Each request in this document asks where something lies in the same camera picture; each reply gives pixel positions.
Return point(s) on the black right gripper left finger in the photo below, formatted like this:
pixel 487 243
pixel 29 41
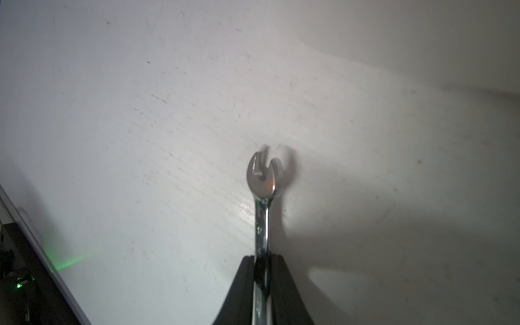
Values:
pixel 237 308

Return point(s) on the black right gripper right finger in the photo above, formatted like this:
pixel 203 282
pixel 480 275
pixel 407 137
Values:
pixel 287 305

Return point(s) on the small silver open-end wrench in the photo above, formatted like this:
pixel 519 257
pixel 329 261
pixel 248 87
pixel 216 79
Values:
pixel 264 179

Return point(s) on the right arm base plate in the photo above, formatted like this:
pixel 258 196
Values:
pixel 32 291

